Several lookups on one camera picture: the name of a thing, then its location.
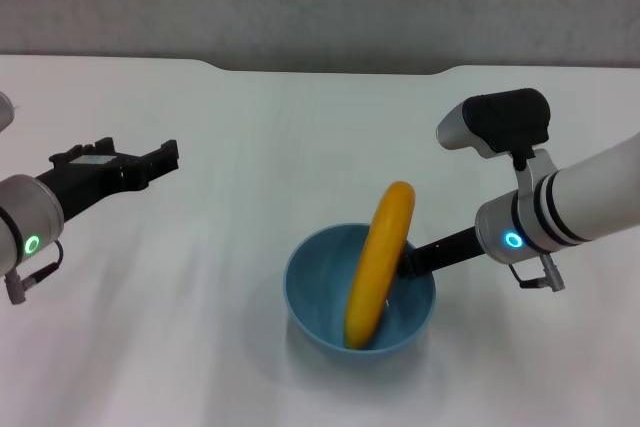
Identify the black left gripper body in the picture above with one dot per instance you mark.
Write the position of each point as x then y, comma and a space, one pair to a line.
100, 179

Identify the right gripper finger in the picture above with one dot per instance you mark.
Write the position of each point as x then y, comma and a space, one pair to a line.
415, 264

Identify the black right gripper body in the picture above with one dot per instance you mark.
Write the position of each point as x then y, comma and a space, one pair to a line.
452, 249

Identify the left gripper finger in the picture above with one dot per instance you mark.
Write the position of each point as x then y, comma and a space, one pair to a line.
100, 146
162, 159

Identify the yellow banana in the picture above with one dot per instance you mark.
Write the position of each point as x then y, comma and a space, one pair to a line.
380, 257

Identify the blue plastic bowl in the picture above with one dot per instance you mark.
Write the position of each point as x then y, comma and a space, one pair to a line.
320, 292

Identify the right robot arm silver white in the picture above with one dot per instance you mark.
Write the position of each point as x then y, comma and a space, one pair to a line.
575, 202

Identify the left robot arm silver white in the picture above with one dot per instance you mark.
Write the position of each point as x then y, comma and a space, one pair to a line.
25, 217

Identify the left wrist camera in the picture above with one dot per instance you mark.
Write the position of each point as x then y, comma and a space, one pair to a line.
5, 112

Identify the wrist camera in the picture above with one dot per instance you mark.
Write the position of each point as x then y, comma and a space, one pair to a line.
505, 122
5, 112

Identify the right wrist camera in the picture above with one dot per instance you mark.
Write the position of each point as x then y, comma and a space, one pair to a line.
505, 122

